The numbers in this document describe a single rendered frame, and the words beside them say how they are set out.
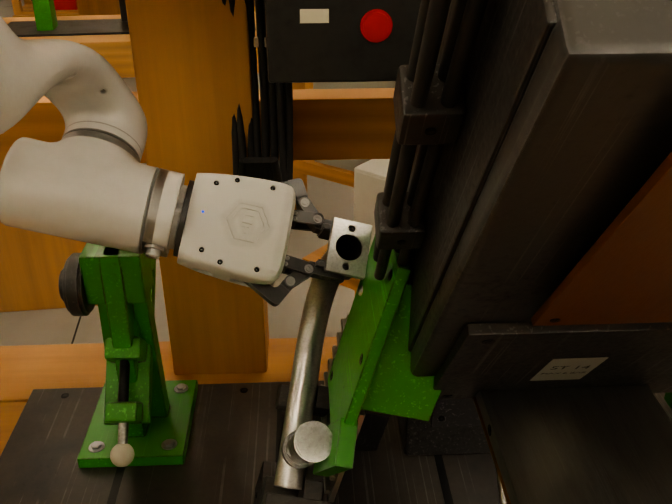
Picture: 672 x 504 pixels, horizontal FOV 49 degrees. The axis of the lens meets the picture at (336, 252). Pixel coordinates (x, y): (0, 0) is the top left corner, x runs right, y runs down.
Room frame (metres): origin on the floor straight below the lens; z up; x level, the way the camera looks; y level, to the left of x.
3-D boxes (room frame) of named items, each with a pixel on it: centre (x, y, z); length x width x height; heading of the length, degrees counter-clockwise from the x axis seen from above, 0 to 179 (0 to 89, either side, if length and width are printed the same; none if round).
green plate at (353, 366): (0.57, -0.06, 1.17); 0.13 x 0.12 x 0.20; 93
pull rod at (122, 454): (0.66, 0.25, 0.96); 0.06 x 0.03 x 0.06; 3
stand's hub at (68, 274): (0.75, 0.31, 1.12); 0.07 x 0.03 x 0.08; 3
